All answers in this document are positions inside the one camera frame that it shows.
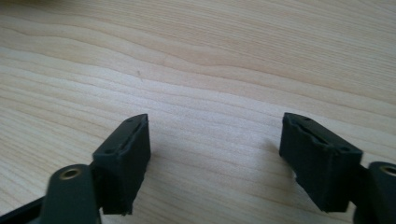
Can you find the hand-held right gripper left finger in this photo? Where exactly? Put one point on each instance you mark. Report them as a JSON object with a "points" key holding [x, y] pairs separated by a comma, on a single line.
{"points": [[123, 168]]}

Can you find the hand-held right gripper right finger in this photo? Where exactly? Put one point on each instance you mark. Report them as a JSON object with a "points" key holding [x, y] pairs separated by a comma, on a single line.
{"points": [[320, 168]]}

